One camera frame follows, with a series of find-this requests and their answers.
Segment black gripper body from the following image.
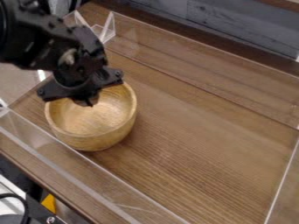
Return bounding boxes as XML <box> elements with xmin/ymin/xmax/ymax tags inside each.
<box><xmin>36</xmin><ymin>66</ymin><xmax>125</xmax><ymax>102</ymax></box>

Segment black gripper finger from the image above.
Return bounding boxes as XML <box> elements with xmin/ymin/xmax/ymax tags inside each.
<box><xmin>89</xmin><ymin>91</ymin><xmax>101</xmax><ymax>107</ymax></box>
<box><xmin>73</xmin><ymin>98</ymin><xmax>89</xmax><ymax>107</ymax></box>

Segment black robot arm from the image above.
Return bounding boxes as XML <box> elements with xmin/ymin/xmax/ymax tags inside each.
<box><xmin>0</xmin><ymin>0</ymin><xmax>125</xmax><ymax>107</ymax></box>

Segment brown wooden bowl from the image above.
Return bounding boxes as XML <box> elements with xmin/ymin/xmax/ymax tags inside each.
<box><xmin>44</xmin><ymin>83</ymin><xmax>138</xmax><ymax>151</ymax></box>

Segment clear acrylic tray walls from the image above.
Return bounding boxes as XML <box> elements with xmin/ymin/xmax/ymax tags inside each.
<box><xmin>0</xmin><ymin>15</ymin><xmax>299</xmax><ymax>224</ymax></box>

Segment black device with yellow label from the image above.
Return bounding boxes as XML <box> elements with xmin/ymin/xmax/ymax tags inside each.
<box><xmin>26</xmin><ymin>195</ymin><xmax>67</xmax><ymax>224</ymax></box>

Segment clear acrylic corner bracket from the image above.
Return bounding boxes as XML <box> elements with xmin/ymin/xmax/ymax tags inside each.
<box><xmin>74</xmin><ymin>11</ymin><xmax>117</xmax><ymax>44</ymax></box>

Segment black cable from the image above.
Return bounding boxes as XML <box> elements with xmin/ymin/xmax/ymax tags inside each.
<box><xmin>0</xmin><ymin>192</ymin><xmax>31</xmax><ymax>224</ymax></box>

